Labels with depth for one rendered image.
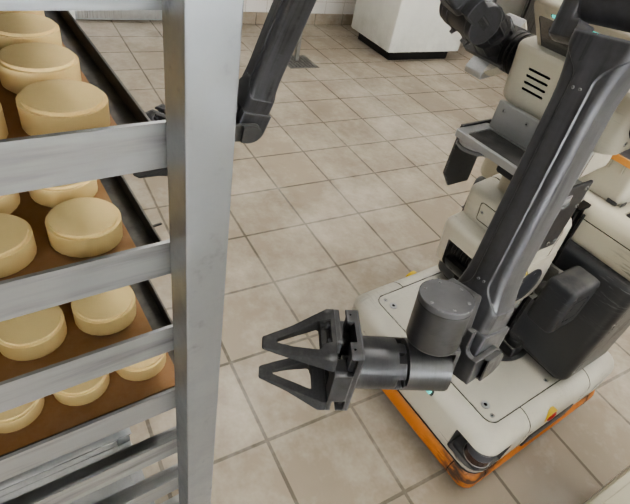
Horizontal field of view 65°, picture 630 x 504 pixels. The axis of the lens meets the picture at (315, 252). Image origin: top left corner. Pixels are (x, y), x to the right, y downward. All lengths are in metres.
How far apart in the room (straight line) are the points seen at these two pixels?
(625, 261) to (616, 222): 0.10
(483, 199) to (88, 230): 0.98
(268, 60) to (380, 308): 0.94
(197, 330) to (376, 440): 1.30
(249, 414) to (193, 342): 1.23
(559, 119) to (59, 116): 0.42
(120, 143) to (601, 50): 0.41
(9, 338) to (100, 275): 0.11
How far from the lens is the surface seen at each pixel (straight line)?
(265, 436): 1.58
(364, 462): 1.59
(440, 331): 0.50
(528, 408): 1.55
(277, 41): 0.87
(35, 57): 0.39
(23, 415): 0.51
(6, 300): 0.35
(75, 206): 0.40
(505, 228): 0.55
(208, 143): 0.28
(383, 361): 0.53
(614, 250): 1.38
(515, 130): 1.11
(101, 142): 0.30
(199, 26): 0.25
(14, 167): 0.29
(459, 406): 1.46
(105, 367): 0.42
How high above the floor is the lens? 1.39
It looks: 40 degrees down
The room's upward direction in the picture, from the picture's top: 12 degrees clockwise
